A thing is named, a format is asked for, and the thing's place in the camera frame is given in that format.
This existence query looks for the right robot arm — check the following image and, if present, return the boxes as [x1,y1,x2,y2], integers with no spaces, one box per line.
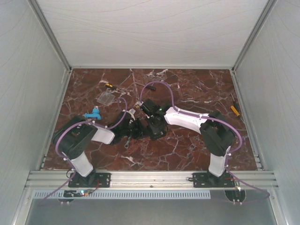
[140,99,235,187]

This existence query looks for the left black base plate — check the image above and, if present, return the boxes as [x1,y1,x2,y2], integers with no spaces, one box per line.
[68,172,111,188]

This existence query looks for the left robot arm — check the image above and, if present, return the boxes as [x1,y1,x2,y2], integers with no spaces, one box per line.
[52,110,150,187]

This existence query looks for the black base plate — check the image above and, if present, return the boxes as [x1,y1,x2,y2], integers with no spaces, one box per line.
[187,172,235,188]
[68,172,111,188]

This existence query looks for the grey slotted cable duct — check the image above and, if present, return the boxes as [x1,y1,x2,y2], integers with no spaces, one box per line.
[48,190,211,200]

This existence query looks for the black handle screwdriver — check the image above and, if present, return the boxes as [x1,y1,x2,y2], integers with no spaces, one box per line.
[136,82,156,90]

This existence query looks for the clear plastic fuse box lid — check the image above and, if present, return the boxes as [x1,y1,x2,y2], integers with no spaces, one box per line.
[97,92,115,106]

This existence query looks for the yellow black small screwdriver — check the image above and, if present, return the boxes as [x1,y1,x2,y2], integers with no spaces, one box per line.
[105,83,117,90]

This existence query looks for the orange handle screwdriver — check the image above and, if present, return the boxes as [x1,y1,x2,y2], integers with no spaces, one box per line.
[231,105,240,117]

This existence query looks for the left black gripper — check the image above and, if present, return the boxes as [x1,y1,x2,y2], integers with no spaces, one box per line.
[121,118,152,140]

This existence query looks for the thin black screwdriver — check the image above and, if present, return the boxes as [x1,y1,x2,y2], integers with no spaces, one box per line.
[231,93,240,112]

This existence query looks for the silver combination wrench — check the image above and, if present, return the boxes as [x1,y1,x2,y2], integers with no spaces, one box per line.
[124,137,131,149]

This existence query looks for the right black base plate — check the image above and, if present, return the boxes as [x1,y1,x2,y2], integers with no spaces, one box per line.
[187,172,235,188]

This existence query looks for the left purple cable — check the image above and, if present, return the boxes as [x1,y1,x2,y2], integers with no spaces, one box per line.
[37,97,128,207]

